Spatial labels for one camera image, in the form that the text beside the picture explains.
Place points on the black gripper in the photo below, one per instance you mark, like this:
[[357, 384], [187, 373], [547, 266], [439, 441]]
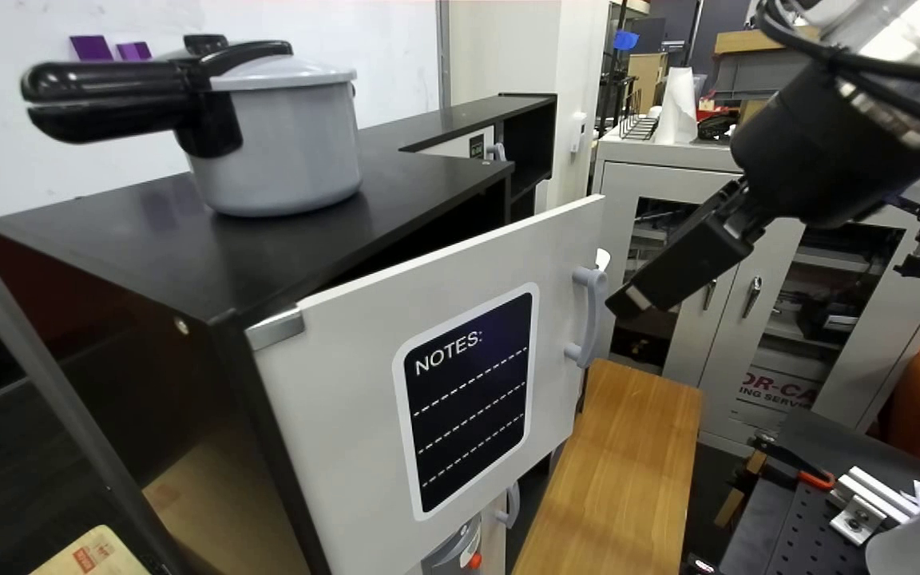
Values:
[[832, 148]]

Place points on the white door with note blackboard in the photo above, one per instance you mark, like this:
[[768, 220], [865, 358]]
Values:
[[342, 427]]

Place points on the white metal glass door cabinet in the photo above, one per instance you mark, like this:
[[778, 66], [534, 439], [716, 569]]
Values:
[[791, 352]]

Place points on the white paper towel roll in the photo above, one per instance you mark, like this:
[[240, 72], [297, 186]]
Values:
[[680, 107]]

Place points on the small cardboard box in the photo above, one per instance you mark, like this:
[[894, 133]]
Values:
[[749, 43]]

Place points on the black orange bar clamp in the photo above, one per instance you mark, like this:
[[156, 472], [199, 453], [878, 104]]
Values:
[[776, 479]]

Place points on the wooden platform board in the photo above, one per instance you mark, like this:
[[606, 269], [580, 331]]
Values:
[[622, 479]]

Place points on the black perforated robot table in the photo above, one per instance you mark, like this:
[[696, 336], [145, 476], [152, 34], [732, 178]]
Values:
[[791, 543]]

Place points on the grey toy pressure cooker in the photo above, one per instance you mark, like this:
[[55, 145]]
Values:
[[279, 138]]

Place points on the black and white toy kitchen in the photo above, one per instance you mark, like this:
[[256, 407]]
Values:
[[216, 257]]

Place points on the large cardboard box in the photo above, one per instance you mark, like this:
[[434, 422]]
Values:
[[216, 512]]

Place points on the purple sticky note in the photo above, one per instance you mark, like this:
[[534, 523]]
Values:
[[131, 50], [91, 50]]

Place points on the black metal stand pole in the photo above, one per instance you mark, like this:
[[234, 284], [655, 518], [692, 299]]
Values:
[[67, 427]]

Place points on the small aluminium extrusion with bracket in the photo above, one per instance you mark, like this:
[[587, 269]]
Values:
[[881, 498]]

